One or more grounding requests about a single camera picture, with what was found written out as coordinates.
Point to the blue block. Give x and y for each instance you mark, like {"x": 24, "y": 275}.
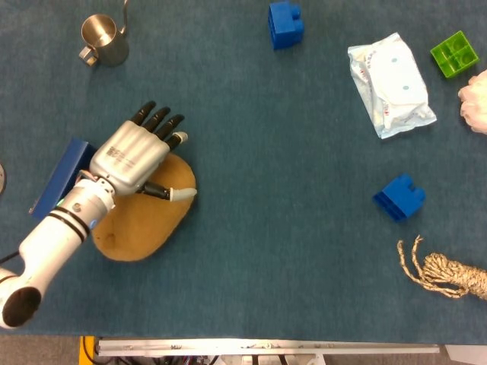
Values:
{"x": 401, "y": 197}
{"x": 285, "y": 26}

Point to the aluminium profile rail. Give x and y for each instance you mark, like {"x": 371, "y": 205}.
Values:
{"x": 266, "y": 346}

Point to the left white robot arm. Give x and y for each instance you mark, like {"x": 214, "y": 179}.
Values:
{"x": 57, "y": 235}

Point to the yellow frame post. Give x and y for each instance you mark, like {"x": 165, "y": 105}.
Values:
{"x": 86, "y": 351}

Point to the blue block top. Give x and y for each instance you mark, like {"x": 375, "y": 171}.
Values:
{"x": 285, "y": 26}

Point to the dark blue rectangular box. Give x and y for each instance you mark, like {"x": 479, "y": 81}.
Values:
{"x": 70, "y": 167}

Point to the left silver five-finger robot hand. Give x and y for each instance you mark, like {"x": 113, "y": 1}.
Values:
{"x": 129, "y": 156}

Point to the steel gooseneck pouring cup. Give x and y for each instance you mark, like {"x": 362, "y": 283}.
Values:
{"x": 108, "y": 43}

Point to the blue felt table cover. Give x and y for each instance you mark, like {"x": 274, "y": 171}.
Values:
{"x": 285, "y": 209}

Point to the green building block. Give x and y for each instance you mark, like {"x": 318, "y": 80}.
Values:
{"x": 454, "y": 55}

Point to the yellow-brown plush toy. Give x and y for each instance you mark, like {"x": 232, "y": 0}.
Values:
{"x": 152, "y": 228}

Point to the white wet wipes pack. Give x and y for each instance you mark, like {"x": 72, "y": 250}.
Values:
{"x": 395, "y": 87}

